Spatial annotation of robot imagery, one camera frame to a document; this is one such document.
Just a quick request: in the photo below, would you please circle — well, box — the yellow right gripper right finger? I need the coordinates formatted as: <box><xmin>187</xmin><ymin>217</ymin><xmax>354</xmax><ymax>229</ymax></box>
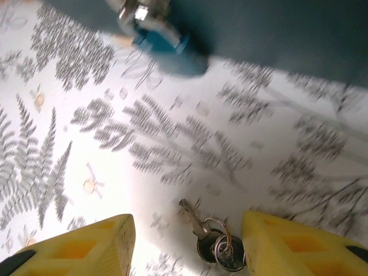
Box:
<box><xmin>241</xmin><ymin>210</ymin><xmax>368</xmax><ymax>276</ymax></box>

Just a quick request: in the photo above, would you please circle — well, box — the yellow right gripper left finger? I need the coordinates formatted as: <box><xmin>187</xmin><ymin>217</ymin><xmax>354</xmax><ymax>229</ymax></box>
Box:
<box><xmin>0</xmin><ymin>213</ymin><xmax>136</xmax><ymax>276</ymax></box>

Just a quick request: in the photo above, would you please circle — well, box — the silver key with black head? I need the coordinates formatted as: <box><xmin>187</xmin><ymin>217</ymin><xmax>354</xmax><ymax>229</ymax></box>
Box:
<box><xmin>214</xmin><ymin>234</ymin><xmax>248</xmax><ymax>271</ymax></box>
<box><xmin>178</xmin><ymin>198</ymin><xmax>228</xmax><ymax>264</ymax></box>

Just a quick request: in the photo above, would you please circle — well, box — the silver key ring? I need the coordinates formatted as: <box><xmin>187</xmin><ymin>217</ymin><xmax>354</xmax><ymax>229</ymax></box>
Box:
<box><xmin>203</xmin><ymin>217</ymin><xmax>236</xmax><ymax>261</ymax></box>

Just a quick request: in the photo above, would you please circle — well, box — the silver ring pull handle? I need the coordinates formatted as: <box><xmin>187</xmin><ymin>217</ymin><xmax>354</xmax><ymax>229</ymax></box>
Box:
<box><xmin>116</xmin><ymin>5</ymin><xmax>210</xmax><ymax>77</ymax></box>

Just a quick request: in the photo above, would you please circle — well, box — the teal cabinet door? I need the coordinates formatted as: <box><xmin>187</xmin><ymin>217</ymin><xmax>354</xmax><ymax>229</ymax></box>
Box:
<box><xmin>40</xmin><ymin>0</ymin><xmax>368</xmax><ymax>87</ymax></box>

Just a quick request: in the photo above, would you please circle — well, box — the silver metal hasp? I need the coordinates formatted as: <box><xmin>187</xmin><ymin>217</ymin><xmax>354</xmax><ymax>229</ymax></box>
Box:
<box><xmin>105</xmin><ymin>0</ymin><xmax>173</xmax><ymax>24</ymax></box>

